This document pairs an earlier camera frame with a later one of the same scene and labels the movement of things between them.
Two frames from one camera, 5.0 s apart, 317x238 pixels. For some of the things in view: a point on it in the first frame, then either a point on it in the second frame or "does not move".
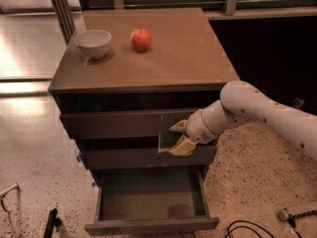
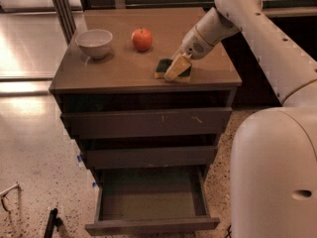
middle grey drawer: [148, 156] does not move
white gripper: [197, 127] → [195, 46]
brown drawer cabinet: [161, 65] does not move
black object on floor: [53, 221] does not move
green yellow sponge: [167, 139] → [161, 66]
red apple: [141, 39] does not move
